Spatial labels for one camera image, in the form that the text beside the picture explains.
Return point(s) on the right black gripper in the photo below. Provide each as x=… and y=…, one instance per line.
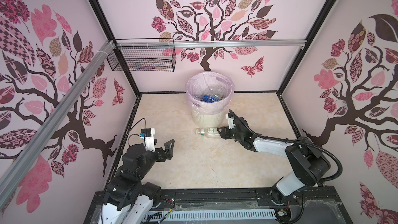
x=225, y=130

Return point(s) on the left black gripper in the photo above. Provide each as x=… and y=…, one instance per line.
x=169, y=151

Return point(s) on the clear bottle green white label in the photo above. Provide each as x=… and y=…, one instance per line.
x=211, y=133

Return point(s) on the small clear bottle blue label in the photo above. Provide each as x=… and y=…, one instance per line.
x=212, y=98

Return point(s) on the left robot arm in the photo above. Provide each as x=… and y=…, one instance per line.
x=126, y=199

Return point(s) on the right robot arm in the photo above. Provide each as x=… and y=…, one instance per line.
x=310, y=163

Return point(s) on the white bin with pink liner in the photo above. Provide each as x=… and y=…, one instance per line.
x=209, y=115

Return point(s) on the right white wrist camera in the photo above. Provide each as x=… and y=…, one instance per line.
x=231, y=117

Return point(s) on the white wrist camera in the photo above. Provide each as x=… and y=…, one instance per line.
x=231, y=117
x=147, y=135

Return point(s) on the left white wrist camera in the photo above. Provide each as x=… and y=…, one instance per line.
x=147, y=135

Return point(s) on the black base frame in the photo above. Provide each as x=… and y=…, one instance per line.
x=309, y=205

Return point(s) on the white slotted cable duct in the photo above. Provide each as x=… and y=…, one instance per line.
x=209, y=215

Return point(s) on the black wire basket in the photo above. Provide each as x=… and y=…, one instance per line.
x=143, y=54

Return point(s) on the grey aluminium rail back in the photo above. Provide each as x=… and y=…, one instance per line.
x=213, y=44

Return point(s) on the grey aluminium rail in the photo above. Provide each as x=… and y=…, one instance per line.
x=20, y=167
x=213, y=44

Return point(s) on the grey aluminium rail left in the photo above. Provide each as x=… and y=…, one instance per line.
x=20, y=167

